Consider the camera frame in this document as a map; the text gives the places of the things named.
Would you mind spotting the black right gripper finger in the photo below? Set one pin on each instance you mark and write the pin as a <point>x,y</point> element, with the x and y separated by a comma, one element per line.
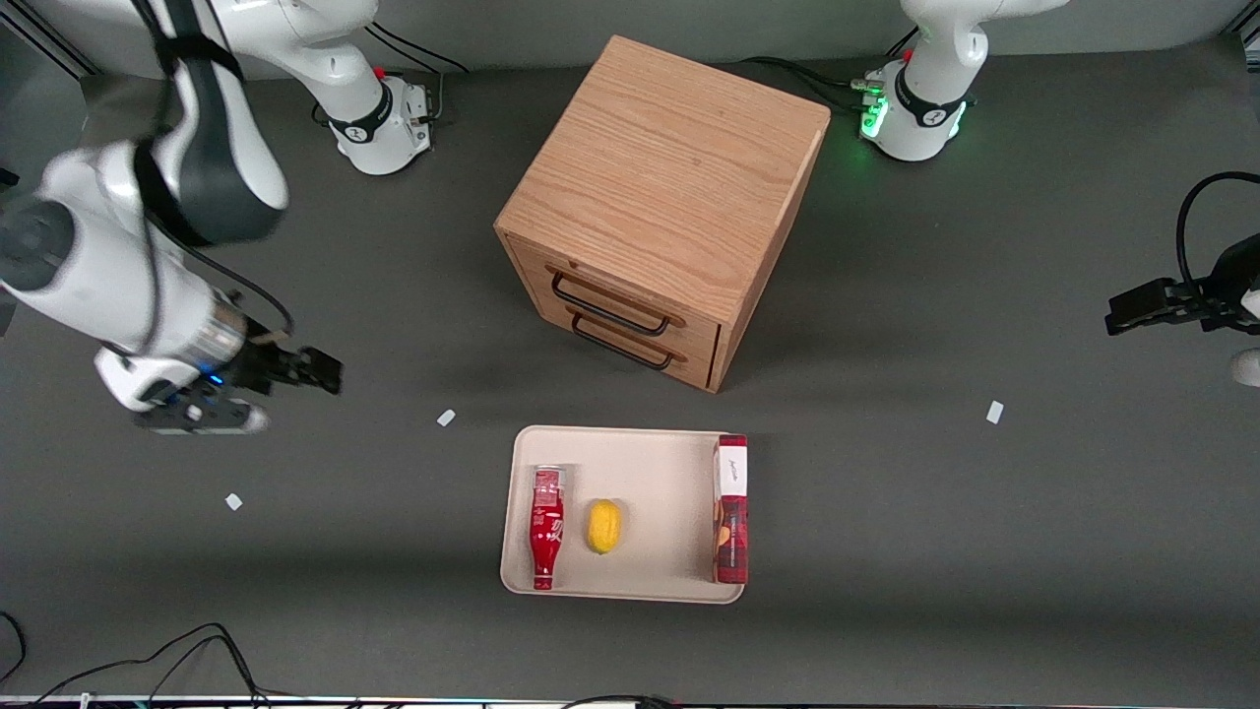
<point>303,364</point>
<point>329,374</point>

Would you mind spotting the yellow lemon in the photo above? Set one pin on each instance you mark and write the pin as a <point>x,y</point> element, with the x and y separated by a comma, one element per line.
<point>604,527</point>

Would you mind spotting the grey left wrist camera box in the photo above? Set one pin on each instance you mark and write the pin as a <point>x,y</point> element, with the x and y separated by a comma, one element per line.
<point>1246,367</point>

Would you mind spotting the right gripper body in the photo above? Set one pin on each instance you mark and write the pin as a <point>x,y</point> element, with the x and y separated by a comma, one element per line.
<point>264,361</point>

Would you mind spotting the red snack box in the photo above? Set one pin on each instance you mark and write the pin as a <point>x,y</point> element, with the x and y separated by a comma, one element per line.
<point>731,522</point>

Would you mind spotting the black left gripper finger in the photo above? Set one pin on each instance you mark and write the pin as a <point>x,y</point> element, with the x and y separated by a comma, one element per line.
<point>1137,307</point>

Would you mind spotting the wooden drawer cabinet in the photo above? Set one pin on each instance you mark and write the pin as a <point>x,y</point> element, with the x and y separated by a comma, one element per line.
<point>669,177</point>

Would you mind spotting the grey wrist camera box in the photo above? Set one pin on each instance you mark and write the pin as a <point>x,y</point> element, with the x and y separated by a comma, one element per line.
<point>202,416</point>
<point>1246,367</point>

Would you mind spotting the dark aluminium frame rail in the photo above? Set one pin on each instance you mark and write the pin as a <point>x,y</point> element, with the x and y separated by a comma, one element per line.
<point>39,37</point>

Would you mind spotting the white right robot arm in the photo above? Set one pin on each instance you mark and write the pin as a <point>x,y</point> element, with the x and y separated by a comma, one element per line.
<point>98,266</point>

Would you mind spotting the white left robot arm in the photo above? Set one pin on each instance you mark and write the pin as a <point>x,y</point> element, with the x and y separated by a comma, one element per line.
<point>920,108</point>

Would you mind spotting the red coke bottle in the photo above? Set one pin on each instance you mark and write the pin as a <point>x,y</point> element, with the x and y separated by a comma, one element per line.
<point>547,532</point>

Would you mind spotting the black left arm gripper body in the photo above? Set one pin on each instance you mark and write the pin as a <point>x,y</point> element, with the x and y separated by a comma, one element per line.
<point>1232,279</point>

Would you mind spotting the beige plastic tray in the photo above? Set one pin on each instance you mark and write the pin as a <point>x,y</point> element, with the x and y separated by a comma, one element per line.
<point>655,512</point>

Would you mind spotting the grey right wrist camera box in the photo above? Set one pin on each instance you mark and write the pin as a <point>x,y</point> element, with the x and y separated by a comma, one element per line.
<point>202,416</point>

